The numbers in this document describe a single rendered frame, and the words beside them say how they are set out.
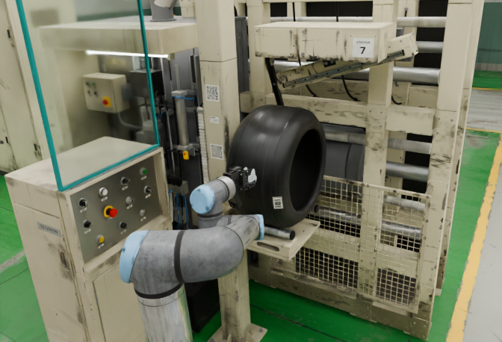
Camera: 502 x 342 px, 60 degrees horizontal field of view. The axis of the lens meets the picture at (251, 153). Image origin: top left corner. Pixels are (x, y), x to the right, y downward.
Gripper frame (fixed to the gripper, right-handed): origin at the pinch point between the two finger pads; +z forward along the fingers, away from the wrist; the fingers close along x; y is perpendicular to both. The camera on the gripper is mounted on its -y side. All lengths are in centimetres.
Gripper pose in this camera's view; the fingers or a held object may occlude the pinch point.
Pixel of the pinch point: (253, 178)
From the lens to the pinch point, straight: 180.6
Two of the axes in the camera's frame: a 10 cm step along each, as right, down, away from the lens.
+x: -8.6, -1.5, 4.9
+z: 5.1, -2.2, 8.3
